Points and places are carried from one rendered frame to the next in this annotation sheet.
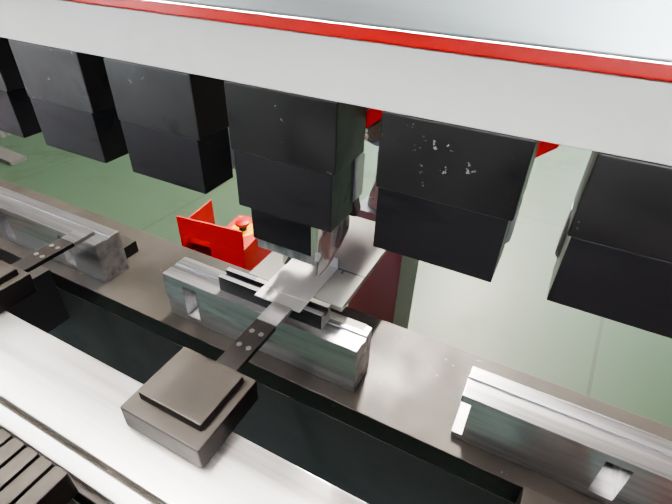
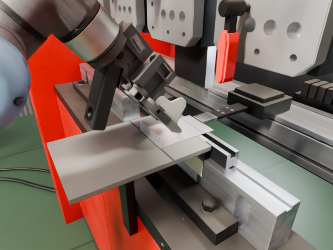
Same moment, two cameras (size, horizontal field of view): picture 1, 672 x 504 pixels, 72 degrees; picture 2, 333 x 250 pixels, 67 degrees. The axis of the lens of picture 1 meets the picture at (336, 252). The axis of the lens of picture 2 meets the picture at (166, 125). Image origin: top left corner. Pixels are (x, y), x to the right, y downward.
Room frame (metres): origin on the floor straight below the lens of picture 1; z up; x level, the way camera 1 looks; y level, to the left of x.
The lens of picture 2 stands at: (1.00, 0.28, 1.26)
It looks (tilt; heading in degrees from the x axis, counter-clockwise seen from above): 28 degrees down; 211
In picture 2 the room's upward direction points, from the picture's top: straight up
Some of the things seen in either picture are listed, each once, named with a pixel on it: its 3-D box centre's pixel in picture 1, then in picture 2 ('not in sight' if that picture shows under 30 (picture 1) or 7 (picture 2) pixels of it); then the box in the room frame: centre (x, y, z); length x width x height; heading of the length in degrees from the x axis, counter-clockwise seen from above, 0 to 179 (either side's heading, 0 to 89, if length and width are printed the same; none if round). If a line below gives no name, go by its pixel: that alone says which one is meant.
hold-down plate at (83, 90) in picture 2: not in sight; (88, 94); (0.35, -0.49, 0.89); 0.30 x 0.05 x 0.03; 64
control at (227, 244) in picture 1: (227, 236); not in sight; (1.09, 0.31, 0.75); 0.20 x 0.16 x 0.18; 71
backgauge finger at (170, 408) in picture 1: (230, 358); (238, 104); (0.42, 0.14, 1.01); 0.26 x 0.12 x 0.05; 154
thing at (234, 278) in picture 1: (272, 296); (197, 136); (0.58, 0.10, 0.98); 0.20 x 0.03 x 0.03; 64
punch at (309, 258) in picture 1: (284, 229); (193, 67); (0.56, 0.08, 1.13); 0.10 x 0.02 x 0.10; 64
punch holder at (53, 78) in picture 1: (82, 96); not in sight; (0.73, 0.41, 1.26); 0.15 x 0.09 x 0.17; 64
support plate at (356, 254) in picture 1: (330, 251); (128, 146); (0.70, 0.01, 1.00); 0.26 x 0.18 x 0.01; 154
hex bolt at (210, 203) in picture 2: not in sight; (209, 205); (0.68, 0.18, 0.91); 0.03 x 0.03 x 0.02
